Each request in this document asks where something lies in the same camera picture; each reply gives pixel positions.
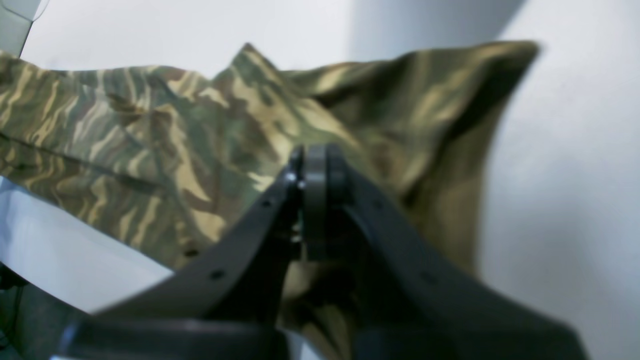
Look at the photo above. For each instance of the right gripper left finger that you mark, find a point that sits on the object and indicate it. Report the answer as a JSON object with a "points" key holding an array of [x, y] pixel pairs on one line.
{"points": [[221, 306]]}

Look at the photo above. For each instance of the camouflage T-shirt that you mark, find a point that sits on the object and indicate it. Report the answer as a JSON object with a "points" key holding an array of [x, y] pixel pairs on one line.
{"points": [[167, 161]]}

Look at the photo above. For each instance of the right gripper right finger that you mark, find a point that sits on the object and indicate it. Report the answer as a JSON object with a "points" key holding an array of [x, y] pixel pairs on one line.
{"points": [[412, 303]]}

